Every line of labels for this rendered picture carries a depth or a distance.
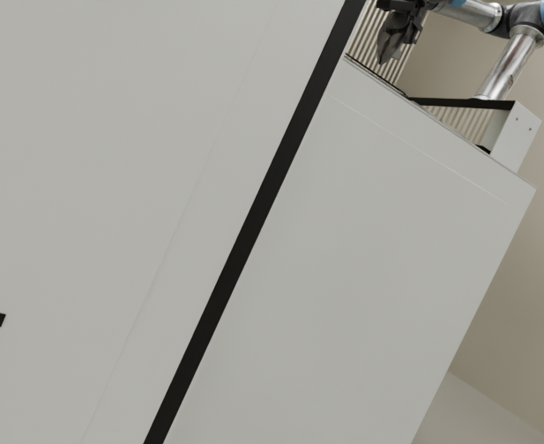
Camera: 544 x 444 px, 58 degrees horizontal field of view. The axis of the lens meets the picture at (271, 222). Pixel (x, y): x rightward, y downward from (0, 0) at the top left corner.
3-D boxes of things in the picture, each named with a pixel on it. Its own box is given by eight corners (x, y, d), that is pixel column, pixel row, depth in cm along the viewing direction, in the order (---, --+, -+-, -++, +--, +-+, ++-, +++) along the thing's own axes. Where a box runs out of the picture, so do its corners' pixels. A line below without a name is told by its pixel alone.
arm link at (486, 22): (505, 11, 176) (402, -26, 153) (532, 7, 166) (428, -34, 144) (497, 45, 178) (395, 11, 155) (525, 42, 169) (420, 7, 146)
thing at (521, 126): (486, 164, 98) (517, 99, 97) (340, 137, 146) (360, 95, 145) (513, 182, 102) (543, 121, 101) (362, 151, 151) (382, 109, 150)
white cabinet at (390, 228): (56, 534, 72) (286, 20, 67) (51, 292, 157) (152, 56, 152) (368, 545, 102) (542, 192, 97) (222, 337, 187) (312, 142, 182)
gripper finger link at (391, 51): (396, 73, 137) (410, 43, 136) (387, 63, 132) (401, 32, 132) (387, 72, 139) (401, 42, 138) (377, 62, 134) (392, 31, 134)
